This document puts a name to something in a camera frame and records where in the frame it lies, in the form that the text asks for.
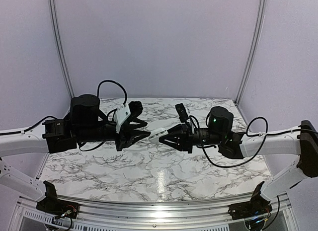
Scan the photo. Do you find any left aluminium corner post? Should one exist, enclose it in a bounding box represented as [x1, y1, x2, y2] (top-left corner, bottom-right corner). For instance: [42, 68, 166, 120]
[48, 0, 75, 99]

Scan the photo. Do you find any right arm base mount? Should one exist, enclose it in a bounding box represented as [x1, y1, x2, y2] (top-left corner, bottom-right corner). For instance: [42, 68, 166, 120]
[228, 181, 272, 220]

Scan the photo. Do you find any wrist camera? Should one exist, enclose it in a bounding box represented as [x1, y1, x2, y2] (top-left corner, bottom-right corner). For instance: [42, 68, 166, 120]
[175, 103, 192, 129]
[114, 101, 143, 134]

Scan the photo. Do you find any aluminium corner post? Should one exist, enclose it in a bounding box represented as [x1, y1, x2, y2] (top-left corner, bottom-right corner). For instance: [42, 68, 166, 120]
[48, 0, 75, 99]
[235, 0, 267, 106]

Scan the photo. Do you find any aluminium front rail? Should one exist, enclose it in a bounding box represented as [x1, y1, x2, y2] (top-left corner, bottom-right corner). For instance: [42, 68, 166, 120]
[14, 191, 291, 231]

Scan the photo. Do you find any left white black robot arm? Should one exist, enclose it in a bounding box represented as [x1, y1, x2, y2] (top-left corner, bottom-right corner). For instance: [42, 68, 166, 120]
[0, 94, 150, 158]

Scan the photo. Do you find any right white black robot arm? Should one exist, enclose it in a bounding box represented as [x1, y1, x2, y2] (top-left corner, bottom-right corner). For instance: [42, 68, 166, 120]
[151, 104, 318, 215]

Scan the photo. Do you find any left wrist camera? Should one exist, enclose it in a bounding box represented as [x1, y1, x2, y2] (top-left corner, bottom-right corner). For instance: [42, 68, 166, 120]
[114, 101, 143, 134]

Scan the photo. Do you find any right aluminium corner post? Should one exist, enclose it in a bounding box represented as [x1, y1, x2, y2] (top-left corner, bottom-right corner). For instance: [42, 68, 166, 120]
[235, 0, 267, 106]

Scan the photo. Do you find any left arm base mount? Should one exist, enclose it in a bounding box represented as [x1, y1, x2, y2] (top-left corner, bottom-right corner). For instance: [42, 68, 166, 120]
[36, 181, 80, 219]

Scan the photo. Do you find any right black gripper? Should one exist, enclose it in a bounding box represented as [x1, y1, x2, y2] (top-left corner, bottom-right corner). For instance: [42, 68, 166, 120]
[159, 123, 224, 154]

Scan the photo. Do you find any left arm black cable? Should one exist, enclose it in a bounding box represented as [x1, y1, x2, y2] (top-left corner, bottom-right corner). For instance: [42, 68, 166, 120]
[0, 79, 128, 152]

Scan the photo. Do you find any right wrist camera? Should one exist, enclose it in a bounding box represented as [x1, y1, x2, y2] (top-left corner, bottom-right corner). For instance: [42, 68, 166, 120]
[175, 103, 192, 129]

